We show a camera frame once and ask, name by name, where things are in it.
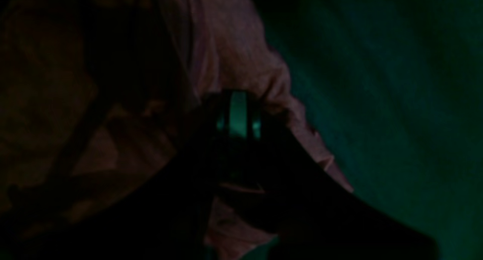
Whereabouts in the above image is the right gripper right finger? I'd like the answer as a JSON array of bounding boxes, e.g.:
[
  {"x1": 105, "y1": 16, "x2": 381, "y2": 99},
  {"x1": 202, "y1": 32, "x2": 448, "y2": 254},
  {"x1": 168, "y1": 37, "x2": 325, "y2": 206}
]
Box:
[{"x1": 247, "y1": 94, "x2": 440, "y2": 260}]

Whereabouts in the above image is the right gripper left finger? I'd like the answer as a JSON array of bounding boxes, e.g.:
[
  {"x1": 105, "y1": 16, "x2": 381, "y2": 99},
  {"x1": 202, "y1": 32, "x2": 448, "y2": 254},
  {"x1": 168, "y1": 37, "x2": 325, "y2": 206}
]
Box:
[{"x1": 1, "y1": 92, "x2": 231, "y2": 260}]

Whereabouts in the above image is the red long-sleeve T-shirt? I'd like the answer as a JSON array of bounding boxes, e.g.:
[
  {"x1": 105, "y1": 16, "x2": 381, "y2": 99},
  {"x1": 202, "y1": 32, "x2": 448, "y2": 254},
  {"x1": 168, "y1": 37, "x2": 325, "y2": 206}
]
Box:
[{"x1": 1, "y1": 0, "x2": 353, "y2": 260}]

